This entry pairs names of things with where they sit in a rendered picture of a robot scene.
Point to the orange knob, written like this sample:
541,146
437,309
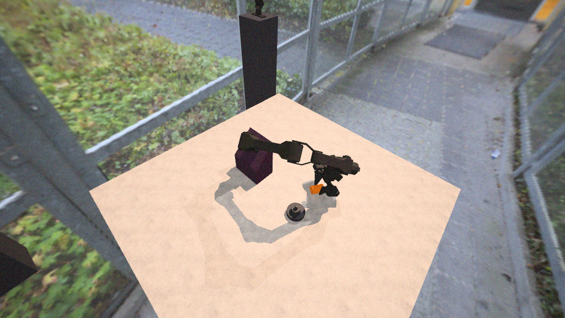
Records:
316,188

